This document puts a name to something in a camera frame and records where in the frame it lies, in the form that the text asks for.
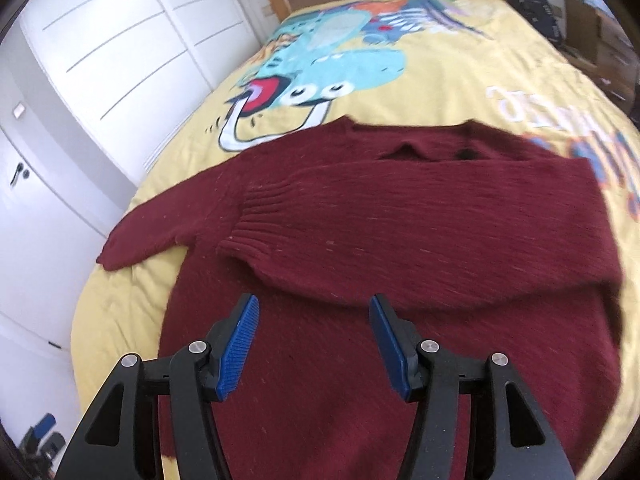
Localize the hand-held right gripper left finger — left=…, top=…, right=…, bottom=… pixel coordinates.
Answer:
left=54, top=294, right=261, bottom=480

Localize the yellow printed blanket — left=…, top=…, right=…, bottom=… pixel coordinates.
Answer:
left=70, top=0, right=640, bottom=480

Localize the black bag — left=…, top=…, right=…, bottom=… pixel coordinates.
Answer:
left=506, top=0, right=567, bottom=44

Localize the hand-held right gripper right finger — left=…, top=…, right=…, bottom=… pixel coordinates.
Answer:
left=369, top=295, right=576, bottom=480

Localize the maroon knit sweater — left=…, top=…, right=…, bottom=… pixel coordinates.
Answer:
left=96, top=116, right=626, bottom=476

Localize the white wardrobe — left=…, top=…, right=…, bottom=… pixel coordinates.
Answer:
left=20, top=0, right=273, bottom=186

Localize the white door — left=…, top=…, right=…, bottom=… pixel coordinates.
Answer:
left=0, top=122, right=138, bottom=361

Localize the blue and black device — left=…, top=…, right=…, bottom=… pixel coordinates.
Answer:
left=19, top=412, right=67, bottom=463

